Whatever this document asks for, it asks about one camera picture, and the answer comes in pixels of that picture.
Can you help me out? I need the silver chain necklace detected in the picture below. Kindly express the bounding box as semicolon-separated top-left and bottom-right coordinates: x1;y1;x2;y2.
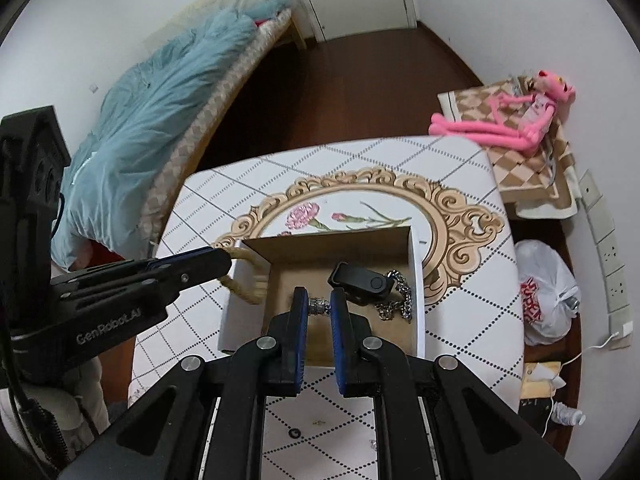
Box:
307;269;414;322

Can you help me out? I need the pink plush toy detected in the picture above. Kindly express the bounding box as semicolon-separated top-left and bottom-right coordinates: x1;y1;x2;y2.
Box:
429;70;577;154

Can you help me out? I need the red cloth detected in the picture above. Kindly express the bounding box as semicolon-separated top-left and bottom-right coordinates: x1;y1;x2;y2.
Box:
89;239;127;264

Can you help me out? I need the white diamond-pattern floral tablecloth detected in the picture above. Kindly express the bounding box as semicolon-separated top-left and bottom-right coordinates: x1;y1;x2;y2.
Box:
127;135;526;480

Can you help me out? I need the white charger cable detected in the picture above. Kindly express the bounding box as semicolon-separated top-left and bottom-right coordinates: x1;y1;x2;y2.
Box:
542;335;619;437

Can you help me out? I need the yellow cardboard box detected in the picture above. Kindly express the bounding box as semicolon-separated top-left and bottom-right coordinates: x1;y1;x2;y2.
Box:
520;361;566;401

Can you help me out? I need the light blue quilt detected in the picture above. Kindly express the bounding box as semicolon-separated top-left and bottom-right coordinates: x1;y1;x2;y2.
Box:
50;0;296;269

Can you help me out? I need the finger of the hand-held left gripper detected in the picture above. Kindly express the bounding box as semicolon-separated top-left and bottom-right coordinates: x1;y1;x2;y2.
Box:
148;247;230;264
49;250;234;312

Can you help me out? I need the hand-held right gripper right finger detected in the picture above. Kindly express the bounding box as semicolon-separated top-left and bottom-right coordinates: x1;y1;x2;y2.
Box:
330;287;582;480

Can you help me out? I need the wooden bed frame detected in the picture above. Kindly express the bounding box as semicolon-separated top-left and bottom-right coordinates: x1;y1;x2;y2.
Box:
280;10;309;51

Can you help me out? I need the small white bottle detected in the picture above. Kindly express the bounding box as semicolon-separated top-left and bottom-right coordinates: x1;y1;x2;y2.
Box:
552;402;586;427

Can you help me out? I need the white plastic bag red print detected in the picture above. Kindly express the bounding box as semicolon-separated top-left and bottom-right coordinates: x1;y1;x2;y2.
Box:
514;240;582;346

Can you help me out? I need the black coiled cable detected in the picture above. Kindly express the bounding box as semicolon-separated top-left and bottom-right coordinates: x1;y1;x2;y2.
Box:
0;355;68;471

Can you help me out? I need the row of wall sockets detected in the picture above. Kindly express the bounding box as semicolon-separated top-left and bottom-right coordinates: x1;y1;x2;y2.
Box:
577;170;634;319

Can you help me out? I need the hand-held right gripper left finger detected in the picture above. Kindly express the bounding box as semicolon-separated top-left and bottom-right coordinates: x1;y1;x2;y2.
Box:
60;287;309;480

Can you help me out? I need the black swivel flash drive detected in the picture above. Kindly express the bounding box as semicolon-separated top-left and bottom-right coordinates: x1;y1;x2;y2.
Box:
327;261;394;306

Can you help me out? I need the brown checkered cloth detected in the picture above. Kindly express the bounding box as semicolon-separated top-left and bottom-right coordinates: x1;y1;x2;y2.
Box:
437;76;582;221

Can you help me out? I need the beige cloth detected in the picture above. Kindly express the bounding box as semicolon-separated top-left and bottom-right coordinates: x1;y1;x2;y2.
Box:
0;357;109;467

